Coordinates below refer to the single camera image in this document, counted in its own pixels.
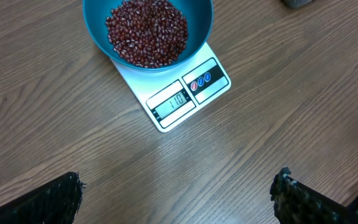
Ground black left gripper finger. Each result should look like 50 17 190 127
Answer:
0 172 86 224

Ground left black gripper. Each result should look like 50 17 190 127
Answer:
270 167 358 224

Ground white digital kitchen scale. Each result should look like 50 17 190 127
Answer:
113 43 231 133

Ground teal blue bowl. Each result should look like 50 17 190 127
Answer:
83 0 214 72

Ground red beans in bowl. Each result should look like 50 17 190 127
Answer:
105 0 188 68

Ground clear plastic bean container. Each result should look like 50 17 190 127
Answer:
281 0 313 9

